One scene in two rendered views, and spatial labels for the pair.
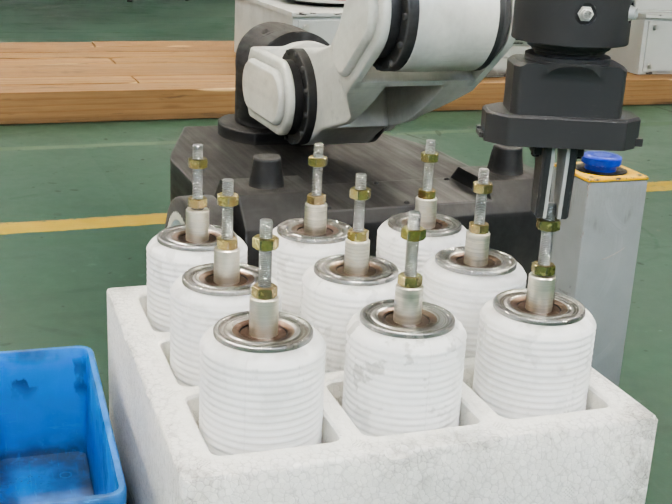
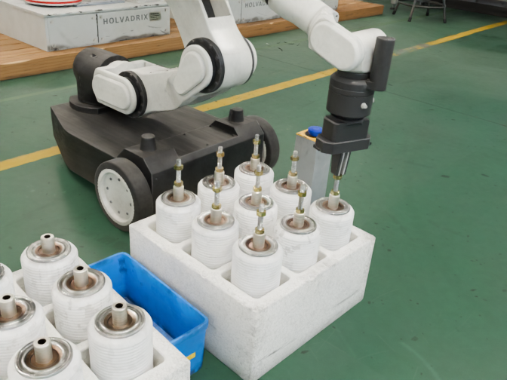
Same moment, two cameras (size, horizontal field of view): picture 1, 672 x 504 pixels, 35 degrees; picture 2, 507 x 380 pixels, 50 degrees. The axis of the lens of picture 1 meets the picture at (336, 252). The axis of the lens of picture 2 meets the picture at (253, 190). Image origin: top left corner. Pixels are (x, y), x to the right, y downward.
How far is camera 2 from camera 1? 0.54 m
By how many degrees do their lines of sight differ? 28
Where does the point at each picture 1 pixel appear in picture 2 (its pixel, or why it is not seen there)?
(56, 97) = not seen: outside the picture
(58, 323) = (47, 230)
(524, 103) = (338, 138)
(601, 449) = (361, 253)
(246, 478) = (273, 304)
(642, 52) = not seen: hidden behind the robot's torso
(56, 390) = (112, 274)
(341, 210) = (185, 154)
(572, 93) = (353, 131)
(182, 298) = (206, 234)
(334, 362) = not seen: hidden behind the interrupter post
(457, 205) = (226, 141)
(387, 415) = (300, 263)
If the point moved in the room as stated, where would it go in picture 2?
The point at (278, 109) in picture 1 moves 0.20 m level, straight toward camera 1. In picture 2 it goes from (127, 103) to (151, 127)
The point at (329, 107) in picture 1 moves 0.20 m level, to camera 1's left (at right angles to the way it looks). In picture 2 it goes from (158, 102) to (87, 108)
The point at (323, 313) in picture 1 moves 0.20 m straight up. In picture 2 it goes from (252, 224) to (259, 136)
